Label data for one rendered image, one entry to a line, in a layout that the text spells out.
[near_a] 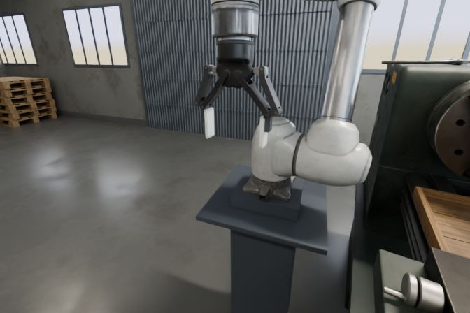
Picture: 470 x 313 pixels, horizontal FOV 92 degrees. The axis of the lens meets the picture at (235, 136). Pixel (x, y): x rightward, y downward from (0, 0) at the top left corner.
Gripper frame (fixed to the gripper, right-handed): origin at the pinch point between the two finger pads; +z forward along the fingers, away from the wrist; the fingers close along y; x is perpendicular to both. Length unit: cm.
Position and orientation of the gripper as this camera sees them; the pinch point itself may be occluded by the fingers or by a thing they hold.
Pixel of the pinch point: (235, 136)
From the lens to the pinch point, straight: 51.2
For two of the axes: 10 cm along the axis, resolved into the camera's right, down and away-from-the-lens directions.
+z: 0.0, 9.4, 3.4
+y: -8.9, -1.6, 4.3
